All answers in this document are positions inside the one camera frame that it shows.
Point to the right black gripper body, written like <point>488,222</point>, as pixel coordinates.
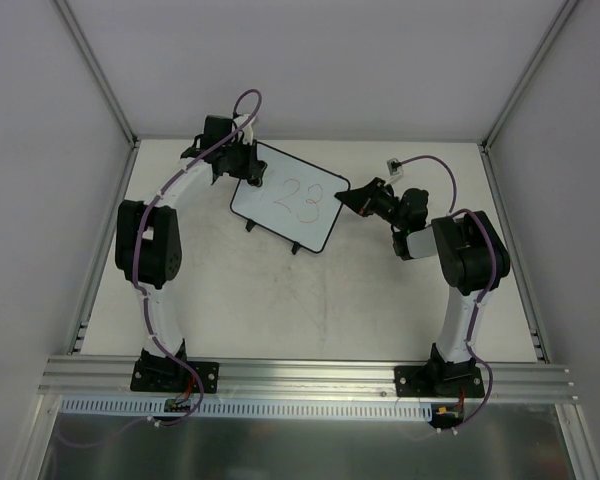
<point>370,198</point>

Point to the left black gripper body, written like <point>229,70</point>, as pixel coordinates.
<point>247,163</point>

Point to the white whiteboard black frame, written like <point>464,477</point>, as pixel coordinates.
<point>296,201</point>

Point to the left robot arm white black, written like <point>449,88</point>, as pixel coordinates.
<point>148,246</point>

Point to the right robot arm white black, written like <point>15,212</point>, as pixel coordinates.
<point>473,261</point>

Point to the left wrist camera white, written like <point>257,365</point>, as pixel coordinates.
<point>243,125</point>

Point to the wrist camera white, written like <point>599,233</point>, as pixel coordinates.
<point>243,125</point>
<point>396,172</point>

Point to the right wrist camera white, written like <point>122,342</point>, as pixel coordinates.
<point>396,172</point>

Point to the left aluminium corner post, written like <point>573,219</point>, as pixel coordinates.
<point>87,54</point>

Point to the aluminium corner post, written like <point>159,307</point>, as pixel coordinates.
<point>540,53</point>
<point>87,54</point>

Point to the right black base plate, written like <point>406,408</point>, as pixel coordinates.
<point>421,381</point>

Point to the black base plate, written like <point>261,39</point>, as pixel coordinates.
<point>163,375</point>
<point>421,381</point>

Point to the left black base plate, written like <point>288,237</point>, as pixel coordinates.
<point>163,375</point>

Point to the right aluminium corner post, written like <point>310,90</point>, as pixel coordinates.
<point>540,53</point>

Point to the aluminium front rail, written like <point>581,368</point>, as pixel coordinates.
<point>305,379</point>

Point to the white slotted cable duct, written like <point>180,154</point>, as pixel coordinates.
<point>250,408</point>

